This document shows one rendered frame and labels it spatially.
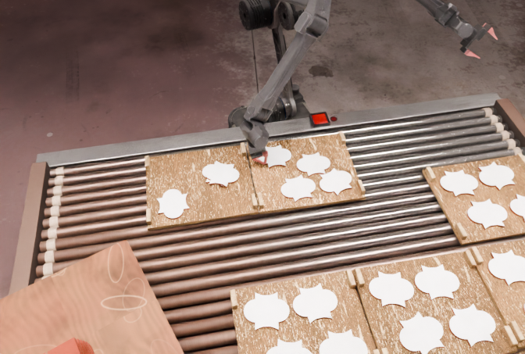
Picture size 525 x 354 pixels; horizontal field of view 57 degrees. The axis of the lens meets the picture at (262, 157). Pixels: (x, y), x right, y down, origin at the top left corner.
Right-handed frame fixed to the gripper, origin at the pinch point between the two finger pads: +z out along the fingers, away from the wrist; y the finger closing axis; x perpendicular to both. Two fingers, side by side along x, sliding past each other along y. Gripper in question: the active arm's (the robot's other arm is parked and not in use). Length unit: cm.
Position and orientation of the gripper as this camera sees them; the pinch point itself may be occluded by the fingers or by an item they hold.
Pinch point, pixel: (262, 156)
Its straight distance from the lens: 197.1
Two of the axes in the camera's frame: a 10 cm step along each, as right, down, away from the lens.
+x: -9.4, 3.2, 1.3
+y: -1.6, -7.2, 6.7
